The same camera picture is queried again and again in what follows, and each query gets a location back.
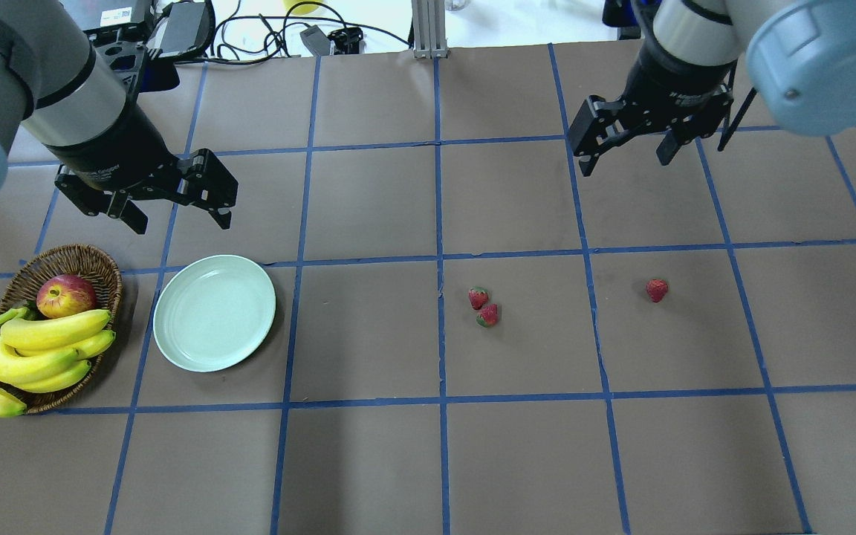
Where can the black power adapter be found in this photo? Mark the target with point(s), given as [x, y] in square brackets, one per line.
[185, 30]

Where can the red apple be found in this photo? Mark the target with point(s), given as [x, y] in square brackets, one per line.
[65, 295]

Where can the brown wicker basket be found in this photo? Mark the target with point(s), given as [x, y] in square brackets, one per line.
[96, 267]

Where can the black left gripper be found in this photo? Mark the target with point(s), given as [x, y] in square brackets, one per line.
[114, 151]

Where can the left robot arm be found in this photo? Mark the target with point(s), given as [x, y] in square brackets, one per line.
[70, 75]

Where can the yellow banana bunch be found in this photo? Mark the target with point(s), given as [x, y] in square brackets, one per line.
[43, 361]

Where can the light green plate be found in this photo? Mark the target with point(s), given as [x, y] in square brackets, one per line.
[214, 313]

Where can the aluminium frame post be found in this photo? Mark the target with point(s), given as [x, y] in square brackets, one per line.
[429, 30]

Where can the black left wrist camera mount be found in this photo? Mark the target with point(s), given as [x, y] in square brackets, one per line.
[124, 49]

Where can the red strawberry of pair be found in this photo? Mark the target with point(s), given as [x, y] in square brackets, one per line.
[478, 297]
[488, 315]

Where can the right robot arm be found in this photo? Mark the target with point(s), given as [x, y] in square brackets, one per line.
[702, 63]

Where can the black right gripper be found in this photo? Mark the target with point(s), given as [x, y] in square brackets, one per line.
[677, 83]

